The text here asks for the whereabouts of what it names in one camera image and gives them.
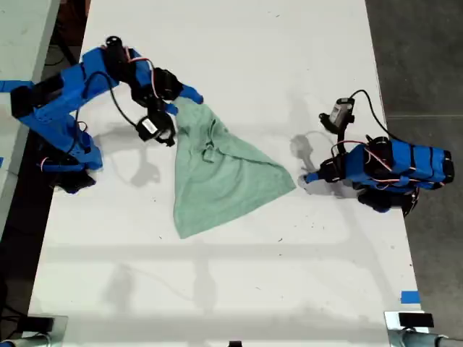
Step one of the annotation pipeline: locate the camera black stalk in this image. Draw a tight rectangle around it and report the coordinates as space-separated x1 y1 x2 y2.
334 121 354 146

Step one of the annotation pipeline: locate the small black box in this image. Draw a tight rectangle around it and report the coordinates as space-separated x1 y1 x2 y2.
26 316 56 334
398 312 435 328

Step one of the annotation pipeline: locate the black floor cable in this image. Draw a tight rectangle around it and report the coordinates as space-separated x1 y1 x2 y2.
45 34 80 72

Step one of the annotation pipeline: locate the pale green T-shirt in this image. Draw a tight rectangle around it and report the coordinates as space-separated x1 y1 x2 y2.
171 98 297 240

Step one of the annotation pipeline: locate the white side table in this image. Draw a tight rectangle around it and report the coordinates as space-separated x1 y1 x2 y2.
0 0 61 232

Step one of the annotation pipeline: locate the grey metal tube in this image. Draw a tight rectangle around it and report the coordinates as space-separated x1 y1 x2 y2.
388 330 463 347

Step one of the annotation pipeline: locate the metal table clamp plate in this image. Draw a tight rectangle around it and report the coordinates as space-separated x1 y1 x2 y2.
21 314 69 347
383 310 436 347

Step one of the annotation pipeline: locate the camera black cable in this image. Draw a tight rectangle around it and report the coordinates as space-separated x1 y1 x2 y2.
74 71 143 128
350 89 396 140

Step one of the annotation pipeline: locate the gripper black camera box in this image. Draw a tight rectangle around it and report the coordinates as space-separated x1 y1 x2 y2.
136 113 177 148
318 97 357 132

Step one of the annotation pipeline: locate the long blue tape strip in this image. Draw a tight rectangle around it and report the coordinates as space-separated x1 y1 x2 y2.
0 80 28 94

